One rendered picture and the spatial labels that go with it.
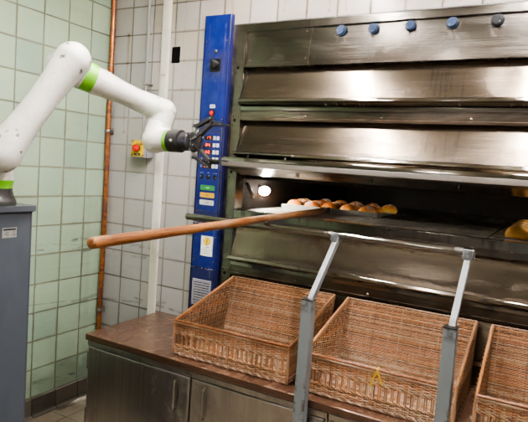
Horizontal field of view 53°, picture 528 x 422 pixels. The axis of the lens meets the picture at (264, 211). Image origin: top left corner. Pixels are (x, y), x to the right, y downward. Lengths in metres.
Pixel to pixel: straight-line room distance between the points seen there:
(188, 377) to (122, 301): 1.04
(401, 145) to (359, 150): 0.18
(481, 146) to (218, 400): 1.46
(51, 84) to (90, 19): 1.30
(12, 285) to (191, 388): 0.81
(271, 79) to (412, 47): 0.68
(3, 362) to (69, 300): 1.06
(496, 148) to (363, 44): 0.73
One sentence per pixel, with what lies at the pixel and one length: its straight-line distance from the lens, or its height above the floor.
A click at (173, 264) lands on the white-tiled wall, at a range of 2.95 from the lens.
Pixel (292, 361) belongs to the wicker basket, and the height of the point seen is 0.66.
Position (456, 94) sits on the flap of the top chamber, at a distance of 2.32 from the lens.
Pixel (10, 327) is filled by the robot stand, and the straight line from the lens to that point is 2.19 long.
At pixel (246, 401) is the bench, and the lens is 2.18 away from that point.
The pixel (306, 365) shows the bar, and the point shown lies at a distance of 1.94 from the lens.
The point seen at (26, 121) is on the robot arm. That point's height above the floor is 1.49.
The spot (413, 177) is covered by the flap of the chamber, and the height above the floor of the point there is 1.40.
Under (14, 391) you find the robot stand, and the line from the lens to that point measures 2.29.
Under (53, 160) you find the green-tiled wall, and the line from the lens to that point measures 3.01.
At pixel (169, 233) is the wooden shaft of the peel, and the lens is 1.58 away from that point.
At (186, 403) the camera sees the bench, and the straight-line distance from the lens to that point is 2.36.
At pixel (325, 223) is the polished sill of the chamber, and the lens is 2.47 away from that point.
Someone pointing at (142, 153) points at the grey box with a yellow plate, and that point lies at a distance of 2.97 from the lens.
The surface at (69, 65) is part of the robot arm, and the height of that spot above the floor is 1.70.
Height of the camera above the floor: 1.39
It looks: 4 degrees down
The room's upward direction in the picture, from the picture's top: 4 degrees clockwise
